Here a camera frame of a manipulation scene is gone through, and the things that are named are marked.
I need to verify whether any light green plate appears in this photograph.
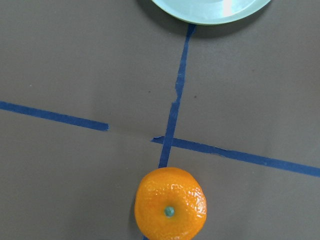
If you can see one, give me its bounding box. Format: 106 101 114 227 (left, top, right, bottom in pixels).
153 0 270 26

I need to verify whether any orange mandarin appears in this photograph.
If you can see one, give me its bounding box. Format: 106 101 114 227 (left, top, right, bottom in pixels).
134 167 207 240

